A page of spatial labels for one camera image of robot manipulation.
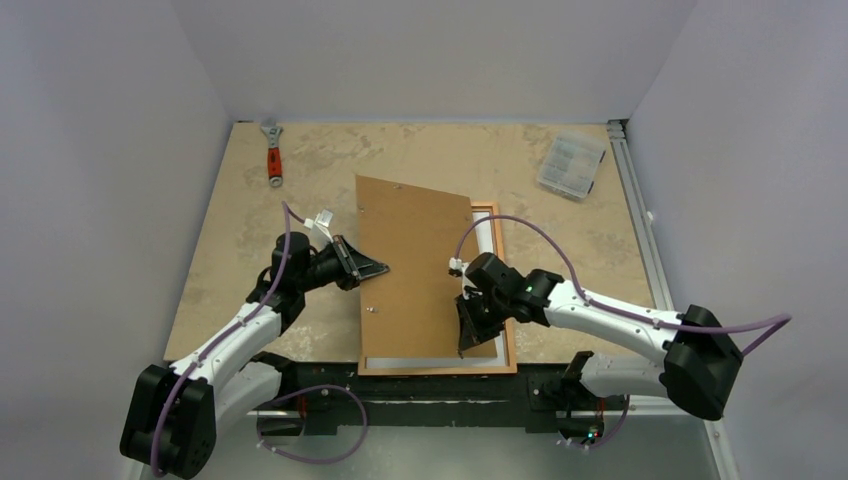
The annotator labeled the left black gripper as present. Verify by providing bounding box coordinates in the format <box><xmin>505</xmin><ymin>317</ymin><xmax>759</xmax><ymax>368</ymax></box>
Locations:
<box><xmin>296</xmin><ymin>234</ymin><xmax>388</xmax><ymax>293</ymax></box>

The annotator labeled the copper wooden picture frame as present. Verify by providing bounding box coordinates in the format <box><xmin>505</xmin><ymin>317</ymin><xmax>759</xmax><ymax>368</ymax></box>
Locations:
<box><xmin>358</xmin><ymin>202</ymin><xmax>517</xmax><ymax>377</ymax></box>

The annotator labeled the brown cardboard backing board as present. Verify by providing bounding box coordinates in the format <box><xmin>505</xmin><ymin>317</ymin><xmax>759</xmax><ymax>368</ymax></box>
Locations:
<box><xmin>355</xmin><ymin>176</ymin><xmax>480</xmax><ymax>359</ymax></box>

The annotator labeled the plant photo print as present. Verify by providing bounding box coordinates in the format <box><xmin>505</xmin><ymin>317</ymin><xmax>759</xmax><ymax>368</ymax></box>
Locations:
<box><xmin>359</xmin><ymin>202</ymin><xmax>517</xmax><ymax>377</ymax></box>

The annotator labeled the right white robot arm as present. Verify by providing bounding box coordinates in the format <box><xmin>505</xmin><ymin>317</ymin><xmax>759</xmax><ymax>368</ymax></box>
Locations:
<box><xmin>449</xmin><ymin>253</ymin><xmax>743</xmax><ymax>421</ymax></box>

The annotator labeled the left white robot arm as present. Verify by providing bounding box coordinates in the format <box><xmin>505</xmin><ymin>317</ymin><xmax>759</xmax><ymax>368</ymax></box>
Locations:
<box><xmin>119</xmin><ymin>232</ymin><xmax>390</xmax><ymax>479</ymax></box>

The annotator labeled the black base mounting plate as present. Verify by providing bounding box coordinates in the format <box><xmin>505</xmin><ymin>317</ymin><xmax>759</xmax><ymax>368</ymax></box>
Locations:
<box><xmin>249</xmin><ymin>355</ymin><xmax>625</xmax><ymax>440</ymax></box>

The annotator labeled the clear plastic screw box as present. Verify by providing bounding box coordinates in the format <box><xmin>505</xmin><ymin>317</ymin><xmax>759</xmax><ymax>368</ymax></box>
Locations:
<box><xmin>536</xmin><ymin>130</ymin><xmax>606</xmax><ymax>201</ymax></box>

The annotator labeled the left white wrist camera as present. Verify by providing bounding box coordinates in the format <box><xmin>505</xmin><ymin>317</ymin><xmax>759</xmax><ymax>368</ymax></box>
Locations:
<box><xmin>303</xmin><ymin>209</ymin><xmax>333</xmax><ymax>249</ymax></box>

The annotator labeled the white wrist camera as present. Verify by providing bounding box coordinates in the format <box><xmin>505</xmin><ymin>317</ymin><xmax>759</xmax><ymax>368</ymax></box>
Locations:
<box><xmin>303</xmin><ymin>209</ymin><xmax>333</xmax><ymax>249</ymax></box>
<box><xmin>448</xmin><ymin>257</ymin><xmax>474</xmax><ymax>295</ymax></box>

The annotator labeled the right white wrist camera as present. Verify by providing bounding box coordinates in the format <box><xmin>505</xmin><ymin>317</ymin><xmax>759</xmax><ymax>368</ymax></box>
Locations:
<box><xmin>448</xmin><ymin>257</ymin><xmax>474</xmax><ymax>295</ymax></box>

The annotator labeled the red handled adjustable wrench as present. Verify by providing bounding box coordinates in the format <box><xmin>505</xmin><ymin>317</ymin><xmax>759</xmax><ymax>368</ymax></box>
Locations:
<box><xmin>260</xmin><ymin>119</ymin><xmax>284</xmax><ymax>188</ymax></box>

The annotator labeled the aluminium rail frame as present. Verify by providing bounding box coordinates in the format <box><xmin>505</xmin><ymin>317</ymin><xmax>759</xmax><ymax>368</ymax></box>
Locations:
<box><xmin>125</xmin><ymin>119</ymin><xmax>740</xmax><ymax>480</ymax></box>

